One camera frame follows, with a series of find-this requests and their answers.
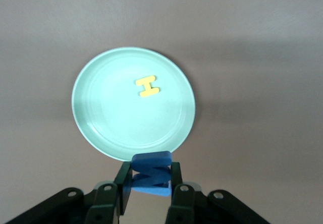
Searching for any pale green plate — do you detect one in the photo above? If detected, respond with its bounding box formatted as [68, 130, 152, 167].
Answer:
[71, 47, 196, 162]

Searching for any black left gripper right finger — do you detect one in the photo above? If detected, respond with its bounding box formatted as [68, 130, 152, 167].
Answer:
[166, 162, 268, 224]

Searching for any yellow foam letter H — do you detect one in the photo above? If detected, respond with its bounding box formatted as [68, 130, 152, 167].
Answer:
[135, 75, 160, 98]

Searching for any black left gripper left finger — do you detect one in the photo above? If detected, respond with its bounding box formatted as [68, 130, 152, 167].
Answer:
[7, 162, 133, 224]

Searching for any large blue foam letter W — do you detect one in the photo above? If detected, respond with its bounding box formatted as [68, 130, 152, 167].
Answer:
[131, 150, 173, 198]

